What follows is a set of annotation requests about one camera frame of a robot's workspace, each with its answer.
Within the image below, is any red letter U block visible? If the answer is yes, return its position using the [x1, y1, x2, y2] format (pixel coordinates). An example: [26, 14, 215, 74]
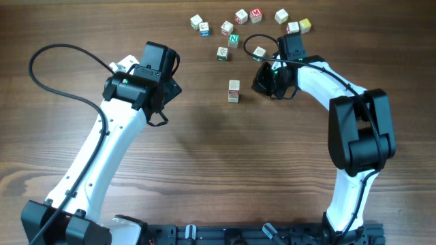
[229, 80, 240, 91]

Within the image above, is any white green picture block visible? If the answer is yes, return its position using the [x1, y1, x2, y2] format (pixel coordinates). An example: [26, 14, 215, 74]
[228, 97, 238, 103]

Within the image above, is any red letter I block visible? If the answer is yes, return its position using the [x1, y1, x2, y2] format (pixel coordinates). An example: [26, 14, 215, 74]
[228, 90, 240, 98]

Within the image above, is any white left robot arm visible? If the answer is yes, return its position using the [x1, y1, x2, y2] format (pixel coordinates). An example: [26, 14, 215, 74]
[21, 42, 181, 244]

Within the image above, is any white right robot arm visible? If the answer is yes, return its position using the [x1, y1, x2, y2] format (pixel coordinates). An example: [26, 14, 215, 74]
[250, 33, 396, 244]

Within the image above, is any red letter Y block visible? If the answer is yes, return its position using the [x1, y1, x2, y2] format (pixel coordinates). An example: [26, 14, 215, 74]
[286, 22, 300, 34]

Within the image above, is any yellow block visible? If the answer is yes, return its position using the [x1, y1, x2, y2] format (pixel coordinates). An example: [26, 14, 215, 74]
[298, 18, 312, 34]

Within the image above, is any green letter J block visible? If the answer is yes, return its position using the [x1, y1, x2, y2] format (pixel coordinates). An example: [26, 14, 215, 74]
[253, 46, 266, 62]

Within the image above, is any plain white picture block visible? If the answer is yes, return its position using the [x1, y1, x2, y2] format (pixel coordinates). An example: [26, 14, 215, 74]
[275, 8, 289, 25]

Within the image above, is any red letter M block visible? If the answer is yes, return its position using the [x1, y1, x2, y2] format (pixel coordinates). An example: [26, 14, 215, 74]
[249, 8, 263, 23]

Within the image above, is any green letter block centre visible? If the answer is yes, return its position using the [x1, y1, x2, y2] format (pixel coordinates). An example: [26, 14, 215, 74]
[217, 47, 228, 61]

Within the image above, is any green letter N block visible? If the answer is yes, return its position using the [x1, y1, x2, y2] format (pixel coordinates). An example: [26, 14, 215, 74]
[228, 34, 239, 48]

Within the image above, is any red white picture block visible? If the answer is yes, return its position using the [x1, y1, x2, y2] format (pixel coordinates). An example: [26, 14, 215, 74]
[235, 9, 248, 25]

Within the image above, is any red letter A block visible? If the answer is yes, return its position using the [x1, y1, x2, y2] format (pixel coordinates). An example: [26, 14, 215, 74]
[221, 21, 234, 36]

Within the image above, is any blue letter block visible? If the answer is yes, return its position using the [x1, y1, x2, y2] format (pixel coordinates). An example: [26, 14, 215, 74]
[199, 22, 211, 37]

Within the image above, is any green letter block far left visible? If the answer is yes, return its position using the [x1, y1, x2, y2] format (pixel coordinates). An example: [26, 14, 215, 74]
[190, 14, 203, 30]

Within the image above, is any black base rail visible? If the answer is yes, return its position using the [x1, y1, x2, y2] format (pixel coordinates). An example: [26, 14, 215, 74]
[140, 223, 386, 245]

